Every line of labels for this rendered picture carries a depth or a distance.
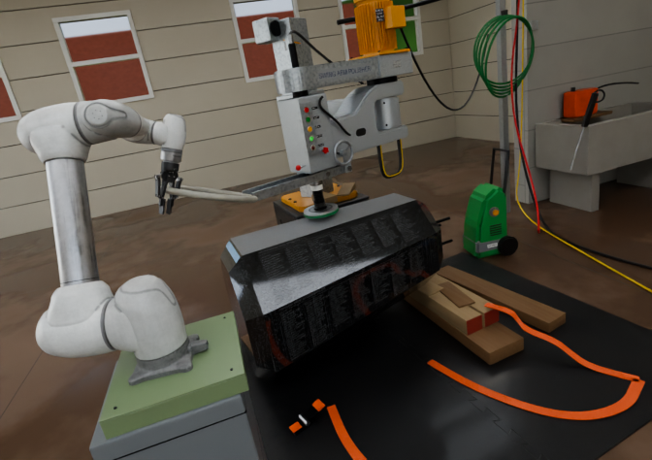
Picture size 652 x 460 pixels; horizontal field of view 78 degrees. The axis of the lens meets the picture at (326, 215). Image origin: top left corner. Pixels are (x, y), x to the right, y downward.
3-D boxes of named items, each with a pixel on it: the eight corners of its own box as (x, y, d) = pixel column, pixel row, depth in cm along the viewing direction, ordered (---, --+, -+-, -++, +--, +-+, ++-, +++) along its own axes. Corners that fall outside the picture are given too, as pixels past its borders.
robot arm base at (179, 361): (206, 367, 117) (201, 351, 116) (127, 386, 115) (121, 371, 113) (211, 333, 135) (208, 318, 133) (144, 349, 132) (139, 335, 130)
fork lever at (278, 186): (335, 169, 262) (334, 161, 260) (354, 171, 247) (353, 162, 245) (240, 198, 223) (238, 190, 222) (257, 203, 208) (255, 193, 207)
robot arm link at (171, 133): (187, 151, 186) (158, 147, 186) (191, 117, 185) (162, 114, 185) (179, 149, 176) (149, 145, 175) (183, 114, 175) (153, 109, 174)
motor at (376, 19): (378, 57, 277) (371, -7, 265) (413, 49, 253) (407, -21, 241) (348, 61, 262) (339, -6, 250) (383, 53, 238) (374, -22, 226)
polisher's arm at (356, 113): (389, 150, 291) (381, 81, 277) (414, 151, 274) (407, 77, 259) (309, 178, 250) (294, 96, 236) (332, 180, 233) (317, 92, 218)
